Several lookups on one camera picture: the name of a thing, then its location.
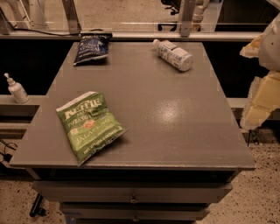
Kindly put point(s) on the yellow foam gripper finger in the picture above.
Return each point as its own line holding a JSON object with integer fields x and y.
{"x": 251, "y": 50}
{"x": 263, "y": 99}

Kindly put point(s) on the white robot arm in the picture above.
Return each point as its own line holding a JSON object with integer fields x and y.
{"x": 269, "y": 50}

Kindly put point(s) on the blue chip bag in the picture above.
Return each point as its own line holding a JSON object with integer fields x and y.
{"x": 93, "y": 47}

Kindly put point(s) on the green Kettle chip bag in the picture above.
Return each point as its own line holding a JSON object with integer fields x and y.
{"x": 89, "y": 125}

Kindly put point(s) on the white plastic bottle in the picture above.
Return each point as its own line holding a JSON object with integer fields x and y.
{"x": 173, "y": 54}

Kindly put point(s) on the grey drawer cabinet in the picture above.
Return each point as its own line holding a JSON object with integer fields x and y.
{"x": 180, "y": 152}

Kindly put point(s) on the upper drawer knob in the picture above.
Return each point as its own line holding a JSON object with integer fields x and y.
{"x": 133, "y": 199}

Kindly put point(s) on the drawer knob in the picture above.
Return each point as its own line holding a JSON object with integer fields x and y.
{"x": 135, "y": 219}
{"x": 133, "y": 199}

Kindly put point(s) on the lower drawer knob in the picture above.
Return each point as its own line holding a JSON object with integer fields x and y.
{"x": 135, "y": 219}

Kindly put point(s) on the white pump dispenser bottle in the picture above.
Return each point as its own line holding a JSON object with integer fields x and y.
{"x": 16, "y": 90}

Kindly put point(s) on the black caster leg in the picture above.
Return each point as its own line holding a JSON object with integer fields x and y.
{"x": 36, "y": 208}

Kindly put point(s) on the metal bracket right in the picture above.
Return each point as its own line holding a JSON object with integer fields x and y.
{"x": 186, "y": 17}

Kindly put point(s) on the metal bracket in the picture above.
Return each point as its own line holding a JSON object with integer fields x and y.
{"x": 186, "y": 17}
{"x": 74, "y": 26}

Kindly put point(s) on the metal bracket left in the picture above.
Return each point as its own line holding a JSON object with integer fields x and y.
{"x": 74, "y": 26}

